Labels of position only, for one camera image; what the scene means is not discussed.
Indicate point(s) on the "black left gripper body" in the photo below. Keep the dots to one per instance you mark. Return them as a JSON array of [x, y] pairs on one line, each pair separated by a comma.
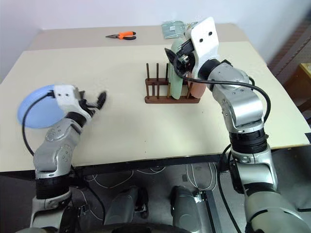
[[88, 104]]

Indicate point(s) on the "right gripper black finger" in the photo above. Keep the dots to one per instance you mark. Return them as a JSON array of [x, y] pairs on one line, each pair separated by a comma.
[[178, 69], [170, 55]]

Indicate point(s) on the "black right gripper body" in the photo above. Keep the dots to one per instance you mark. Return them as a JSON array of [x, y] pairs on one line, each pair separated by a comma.
[[185, 57]]

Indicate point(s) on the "green plate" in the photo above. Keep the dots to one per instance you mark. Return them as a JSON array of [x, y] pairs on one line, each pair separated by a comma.
[[176, 83]]

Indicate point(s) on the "blue plate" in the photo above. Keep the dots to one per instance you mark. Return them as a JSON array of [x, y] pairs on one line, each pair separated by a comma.
[[36, 109]]

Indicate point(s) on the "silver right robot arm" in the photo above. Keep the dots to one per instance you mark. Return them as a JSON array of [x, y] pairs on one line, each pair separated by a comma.
[[243, 106]]

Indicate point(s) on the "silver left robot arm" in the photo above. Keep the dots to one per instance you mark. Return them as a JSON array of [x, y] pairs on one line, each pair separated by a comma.
[[52, 148]]

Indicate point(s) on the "wooden dish rack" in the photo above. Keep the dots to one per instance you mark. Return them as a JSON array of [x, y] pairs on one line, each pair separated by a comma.
[[167, 98]]

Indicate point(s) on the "clear bag of metal parts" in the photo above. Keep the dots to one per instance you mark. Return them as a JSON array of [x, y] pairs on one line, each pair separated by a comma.
[[172, 29]]

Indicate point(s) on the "pink plate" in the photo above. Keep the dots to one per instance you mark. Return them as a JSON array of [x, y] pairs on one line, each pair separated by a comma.
[[198, 90]]

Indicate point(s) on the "dark grey rounded shape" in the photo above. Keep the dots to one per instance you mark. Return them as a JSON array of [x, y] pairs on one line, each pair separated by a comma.
[[125, 206], [184, 207]]

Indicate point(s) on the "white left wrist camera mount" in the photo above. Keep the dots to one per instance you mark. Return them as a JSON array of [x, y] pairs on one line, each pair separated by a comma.
[[65, 97]]

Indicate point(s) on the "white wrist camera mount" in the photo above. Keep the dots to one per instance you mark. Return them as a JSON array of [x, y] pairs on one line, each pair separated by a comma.
[[204, 41], [65, 97]]

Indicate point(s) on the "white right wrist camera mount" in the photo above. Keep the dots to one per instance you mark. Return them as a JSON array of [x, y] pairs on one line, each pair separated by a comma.
[[204, 41]]

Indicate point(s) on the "black metal floor frame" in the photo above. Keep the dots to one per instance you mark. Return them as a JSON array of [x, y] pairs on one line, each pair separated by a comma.
[[209, 206]]

